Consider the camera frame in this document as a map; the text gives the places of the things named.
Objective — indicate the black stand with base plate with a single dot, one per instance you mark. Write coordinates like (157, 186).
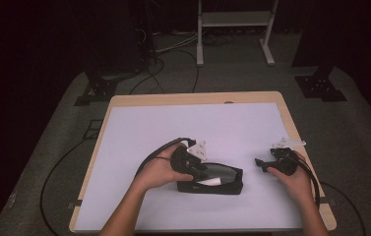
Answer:
(321, 85)

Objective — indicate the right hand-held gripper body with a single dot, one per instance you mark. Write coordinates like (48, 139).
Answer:
(284, 162)

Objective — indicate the black mesh zipper pouch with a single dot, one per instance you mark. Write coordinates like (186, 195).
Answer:
(225, 183)

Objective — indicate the white table mat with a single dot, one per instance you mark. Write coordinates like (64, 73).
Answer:
(173, 131)

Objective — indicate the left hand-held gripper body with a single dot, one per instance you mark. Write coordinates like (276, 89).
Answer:
(186, 157)

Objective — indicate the person's right hand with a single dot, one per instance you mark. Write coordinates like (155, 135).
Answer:
(296, 183)

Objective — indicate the white metal stand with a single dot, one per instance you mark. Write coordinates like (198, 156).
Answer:
(235, 19)

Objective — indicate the small white object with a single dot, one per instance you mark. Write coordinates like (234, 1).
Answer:
(211, 181)

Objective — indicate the person's left hand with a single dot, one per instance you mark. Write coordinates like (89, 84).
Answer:
(160, 172)

